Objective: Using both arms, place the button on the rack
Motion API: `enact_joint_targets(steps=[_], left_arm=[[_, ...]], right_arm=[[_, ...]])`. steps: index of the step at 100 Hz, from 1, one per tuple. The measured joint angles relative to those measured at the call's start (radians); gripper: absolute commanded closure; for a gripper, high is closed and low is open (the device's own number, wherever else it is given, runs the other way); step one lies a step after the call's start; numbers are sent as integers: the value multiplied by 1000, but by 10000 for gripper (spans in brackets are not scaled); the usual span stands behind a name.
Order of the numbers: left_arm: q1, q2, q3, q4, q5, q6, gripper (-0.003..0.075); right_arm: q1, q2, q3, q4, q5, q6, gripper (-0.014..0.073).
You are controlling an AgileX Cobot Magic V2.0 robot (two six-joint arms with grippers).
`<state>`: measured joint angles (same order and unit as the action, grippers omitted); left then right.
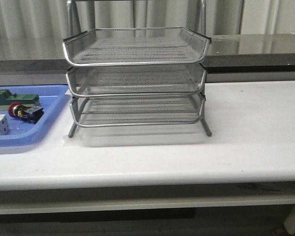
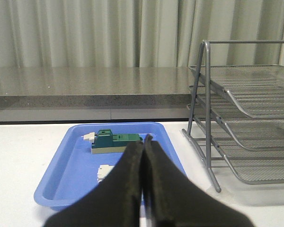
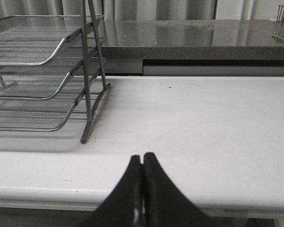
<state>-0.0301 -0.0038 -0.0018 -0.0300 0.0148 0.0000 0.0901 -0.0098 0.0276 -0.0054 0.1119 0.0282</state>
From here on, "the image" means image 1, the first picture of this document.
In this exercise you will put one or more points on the silver mesh tray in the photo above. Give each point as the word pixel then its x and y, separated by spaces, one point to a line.
pixel 135 46
pixel 137 113
pixel 136 79

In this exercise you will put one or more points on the green terminal block module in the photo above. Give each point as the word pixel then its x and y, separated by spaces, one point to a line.
pixel 7 98

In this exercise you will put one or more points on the blue plastic tray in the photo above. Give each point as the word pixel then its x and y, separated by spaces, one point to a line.
pixel 52 98

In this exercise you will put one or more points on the grey metal rack frame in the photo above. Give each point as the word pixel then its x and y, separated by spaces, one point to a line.
pixel 208 129

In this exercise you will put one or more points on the red emergency stop button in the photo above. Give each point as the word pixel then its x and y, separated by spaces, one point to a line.
pixel 25 113

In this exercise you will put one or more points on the white table leg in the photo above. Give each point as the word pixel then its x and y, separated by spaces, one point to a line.
pixel 289 222

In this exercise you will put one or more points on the steel back counter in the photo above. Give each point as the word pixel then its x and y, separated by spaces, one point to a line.
pixel 226 54

